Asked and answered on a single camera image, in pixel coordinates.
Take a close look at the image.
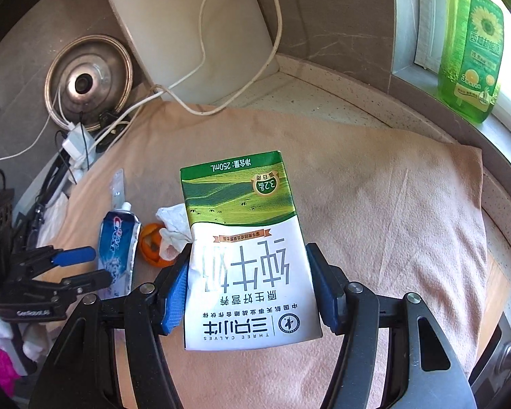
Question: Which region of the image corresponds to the blue toothpaste tube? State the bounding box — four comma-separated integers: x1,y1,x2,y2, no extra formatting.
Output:
97,201,141,300

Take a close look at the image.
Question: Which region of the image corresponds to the orange peel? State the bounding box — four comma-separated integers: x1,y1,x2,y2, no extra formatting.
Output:
138,223,176,268

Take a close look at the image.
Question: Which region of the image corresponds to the white tissue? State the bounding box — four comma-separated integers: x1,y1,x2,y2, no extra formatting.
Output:
156,203,193,261

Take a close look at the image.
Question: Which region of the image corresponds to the green white milk carton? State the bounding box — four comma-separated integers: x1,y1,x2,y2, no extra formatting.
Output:
180,151,322,352

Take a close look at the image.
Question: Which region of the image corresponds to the white cloth on counter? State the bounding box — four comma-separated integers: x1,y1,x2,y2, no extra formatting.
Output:
36,191,69,247

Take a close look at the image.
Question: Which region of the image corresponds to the pink jacket sleeve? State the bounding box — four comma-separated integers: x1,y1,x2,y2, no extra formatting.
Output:
0,349,20,397

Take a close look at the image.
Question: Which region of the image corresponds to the white power strip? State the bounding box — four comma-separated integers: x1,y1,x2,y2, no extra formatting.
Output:
62,124,96,170

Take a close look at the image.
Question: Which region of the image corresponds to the steel pot lid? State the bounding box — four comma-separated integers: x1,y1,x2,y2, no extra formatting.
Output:
44,34,134,132

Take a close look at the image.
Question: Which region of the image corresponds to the white cutting board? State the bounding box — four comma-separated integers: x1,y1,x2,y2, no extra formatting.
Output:
110,0,279,104

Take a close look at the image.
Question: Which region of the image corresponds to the green dish soap bottle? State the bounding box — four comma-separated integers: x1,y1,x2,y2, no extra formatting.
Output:
437,0,505,124

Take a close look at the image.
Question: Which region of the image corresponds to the white cable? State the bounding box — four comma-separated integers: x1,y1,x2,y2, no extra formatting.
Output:
89,0,222,150
153,0,284,117

